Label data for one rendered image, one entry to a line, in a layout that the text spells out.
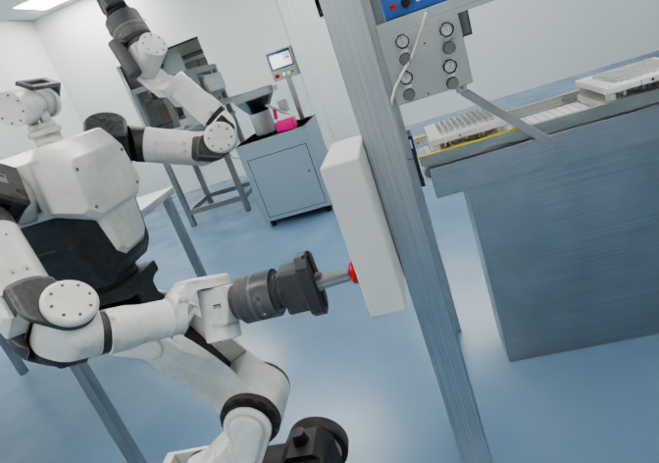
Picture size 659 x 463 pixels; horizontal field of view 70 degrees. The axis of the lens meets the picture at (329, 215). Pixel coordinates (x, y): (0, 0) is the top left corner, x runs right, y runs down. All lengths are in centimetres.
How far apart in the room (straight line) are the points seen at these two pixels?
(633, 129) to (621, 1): 539
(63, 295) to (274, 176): 333
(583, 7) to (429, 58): 548
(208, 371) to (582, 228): 122
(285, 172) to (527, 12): 387
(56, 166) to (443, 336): 78
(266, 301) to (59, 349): 32
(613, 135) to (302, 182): 280
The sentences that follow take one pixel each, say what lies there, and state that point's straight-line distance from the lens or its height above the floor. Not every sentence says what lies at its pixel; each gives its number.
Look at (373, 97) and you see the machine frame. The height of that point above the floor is 114.
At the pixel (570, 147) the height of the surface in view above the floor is 75.
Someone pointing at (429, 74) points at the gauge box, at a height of 109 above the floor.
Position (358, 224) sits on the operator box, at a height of 99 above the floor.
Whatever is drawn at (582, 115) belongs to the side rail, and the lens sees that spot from 158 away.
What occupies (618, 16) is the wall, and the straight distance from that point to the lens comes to 697.
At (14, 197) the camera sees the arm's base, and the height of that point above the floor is 118.
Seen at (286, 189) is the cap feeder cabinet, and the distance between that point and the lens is 404.
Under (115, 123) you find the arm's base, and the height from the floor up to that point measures 124.
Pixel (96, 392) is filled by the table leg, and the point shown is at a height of 41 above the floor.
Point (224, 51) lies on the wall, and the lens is 686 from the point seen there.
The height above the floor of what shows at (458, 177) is 76.
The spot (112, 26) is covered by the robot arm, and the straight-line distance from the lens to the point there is 134.
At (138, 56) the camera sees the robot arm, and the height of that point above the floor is 136.
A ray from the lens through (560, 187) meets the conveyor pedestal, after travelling 166.
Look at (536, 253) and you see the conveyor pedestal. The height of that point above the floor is 41.
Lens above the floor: 123
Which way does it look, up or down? 18 degrees down
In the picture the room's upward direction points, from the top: 19 degrees counter-clockwise
